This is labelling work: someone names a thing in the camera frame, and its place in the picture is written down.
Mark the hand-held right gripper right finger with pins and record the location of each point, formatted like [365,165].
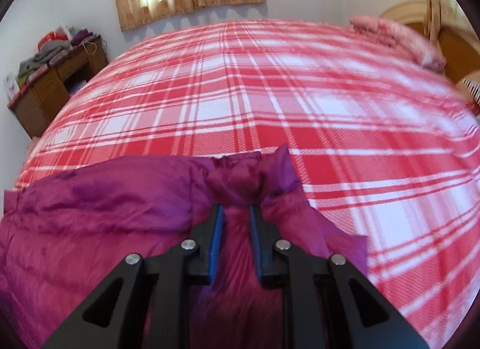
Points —
[256,244]

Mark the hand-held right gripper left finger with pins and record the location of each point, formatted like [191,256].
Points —
[218,244]

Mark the magenta puffer jacket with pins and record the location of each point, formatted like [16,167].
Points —
[112,206]

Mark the purple folded clothes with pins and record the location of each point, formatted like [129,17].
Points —
[81,37]

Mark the pile of grey clothes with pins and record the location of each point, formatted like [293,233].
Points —
[41,58]

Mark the red plaid bed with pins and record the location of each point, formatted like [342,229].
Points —
[262,90]

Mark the stack of boxes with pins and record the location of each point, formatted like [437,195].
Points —
[77,85]

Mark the brown wooden desk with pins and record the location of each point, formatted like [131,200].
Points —
[41,105]

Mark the flat red floral box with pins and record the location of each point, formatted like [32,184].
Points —
[37,73]

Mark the pink floral pillow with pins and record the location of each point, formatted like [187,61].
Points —
[401,39]

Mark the white carton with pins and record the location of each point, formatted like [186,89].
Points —
[12,86]

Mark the red and white box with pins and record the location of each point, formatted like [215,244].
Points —
[52,37]

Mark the striped pillow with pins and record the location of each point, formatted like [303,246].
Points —
[473,90]

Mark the cream wooden headboard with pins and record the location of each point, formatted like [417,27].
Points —
[457,49]

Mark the beige floral long curtain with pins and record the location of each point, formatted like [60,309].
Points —
[437,7]

